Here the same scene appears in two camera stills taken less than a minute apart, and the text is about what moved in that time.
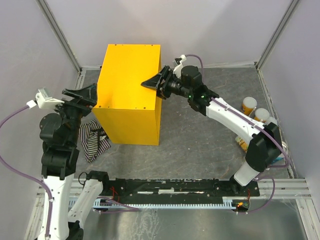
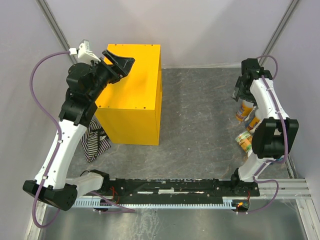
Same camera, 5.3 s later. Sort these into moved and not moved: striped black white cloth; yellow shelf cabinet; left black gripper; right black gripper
Moved: left black gripper; right black gripper
Not moved: yellow shelf cabinet; striped black white cloth
